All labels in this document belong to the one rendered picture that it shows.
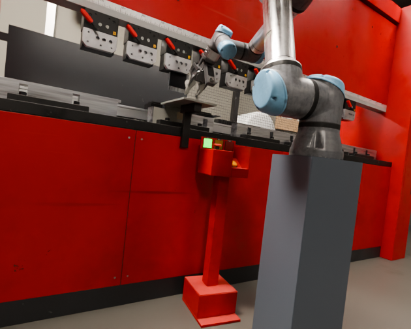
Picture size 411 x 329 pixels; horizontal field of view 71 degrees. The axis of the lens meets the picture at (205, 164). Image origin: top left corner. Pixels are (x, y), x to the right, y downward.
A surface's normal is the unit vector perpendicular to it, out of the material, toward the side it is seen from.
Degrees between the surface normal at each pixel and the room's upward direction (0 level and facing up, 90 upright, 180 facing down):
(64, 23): 90
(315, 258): 90
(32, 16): 90
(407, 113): 90
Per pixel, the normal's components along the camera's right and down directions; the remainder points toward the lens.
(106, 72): 0.53, 0.08
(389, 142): -0.84, -0.07
